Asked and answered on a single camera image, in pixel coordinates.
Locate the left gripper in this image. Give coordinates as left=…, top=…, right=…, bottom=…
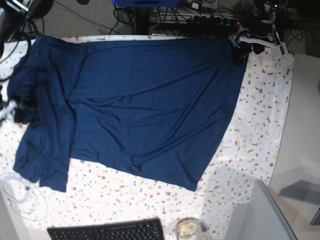
left=246, top=14, right=276, bottom=55

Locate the navy blue t-shirt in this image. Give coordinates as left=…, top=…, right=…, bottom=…
left=7, top=35, right=247, bottom=192

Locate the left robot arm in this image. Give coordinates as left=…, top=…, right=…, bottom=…
left=247, top=0, right=288, bottom=58

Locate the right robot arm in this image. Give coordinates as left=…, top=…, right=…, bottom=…
left=0, top=0, right=54, bottom=83

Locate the blue box with oval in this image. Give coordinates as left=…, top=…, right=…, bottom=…
left=111, top=0, right=185, bottom=8

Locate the grey laptop computer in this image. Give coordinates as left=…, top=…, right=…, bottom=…
left=225, top=180, right=297, bottom=240

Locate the clear glass jar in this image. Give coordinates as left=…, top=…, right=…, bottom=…
left=175, top=217, right=202, bottom=240

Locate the black computer keyboard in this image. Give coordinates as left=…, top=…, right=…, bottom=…
left=47, top=218, right=165, bottom=240

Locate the terrazzo pattern table cover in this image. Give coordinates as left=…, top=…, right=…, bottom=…
left=0, top=35, right=294, bottom=240

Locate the black wire rack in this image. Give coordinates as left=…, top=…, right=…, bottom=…
left=149, top=6, right=241, bottom=24

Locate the coiled white cable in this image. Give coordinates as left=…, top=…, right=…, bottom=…
left=0, top=172, right=49, bottom=222

